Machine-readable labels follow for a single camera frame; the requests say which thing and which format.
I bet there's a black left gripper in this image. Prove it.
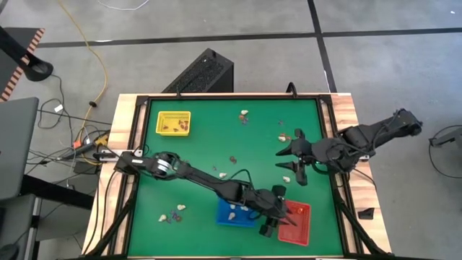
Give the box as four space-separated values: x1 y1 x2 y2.
254 186 298 238

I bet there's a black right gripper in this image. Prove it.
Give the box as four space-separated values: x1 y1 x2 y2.
276 129 321 187

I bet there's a red plastic basket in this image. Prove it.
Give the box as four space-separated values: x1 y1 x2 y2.
276 199 312 247

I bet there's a yellow plastic basket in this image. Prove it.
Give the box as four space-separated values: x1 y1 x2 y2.
155 110 192 137

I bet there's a blue plastic basket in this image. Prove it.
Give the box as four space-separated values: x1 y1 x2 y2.
215 197 258 228

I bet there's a black wedge block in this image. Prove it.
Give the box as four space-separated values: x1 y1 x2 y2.
357 207 375 221

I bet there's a black computer tower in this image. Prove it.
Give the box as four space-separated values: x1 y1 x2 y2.
162 47 235 94

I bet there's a green table mat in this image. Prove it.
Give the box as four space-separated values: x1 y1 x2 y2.
127 98 344 258

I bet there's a grey stand leg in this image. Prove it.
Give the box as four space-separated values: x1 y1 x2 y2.
429 126 462 149

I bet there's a black shelf board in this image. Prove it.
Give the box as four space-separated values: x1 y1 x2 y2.
19 174 95 211

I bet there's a black stand base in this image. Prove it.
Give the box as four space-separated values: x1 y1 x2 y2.
0 25 55 82

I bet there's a grey cabinet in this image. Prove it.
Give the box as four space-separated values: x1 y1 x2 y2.
0 193 40 260

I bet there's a grey desk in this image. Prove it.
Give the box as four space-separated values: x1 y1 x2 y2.
0 96 40 202

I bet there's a dark mat striped edge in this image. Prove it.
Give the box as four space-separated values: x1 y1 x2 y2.
0 27 47 103

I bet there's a black cable loop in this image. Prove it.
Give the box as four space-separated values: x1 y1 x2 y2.
428 124 462 181

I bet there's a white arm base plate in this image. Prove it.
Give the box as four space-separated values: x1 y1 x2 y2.
96 149 126 160

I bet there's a yellow cable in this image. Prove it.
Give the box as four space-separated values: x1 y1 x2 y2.
57 0 110 145

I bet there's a black floor cable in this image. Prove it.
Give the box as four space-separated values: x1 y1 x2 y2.
37 108 113 126

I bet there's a white cable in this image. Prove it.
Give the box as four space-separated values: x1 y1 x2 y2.
97 0 151 12

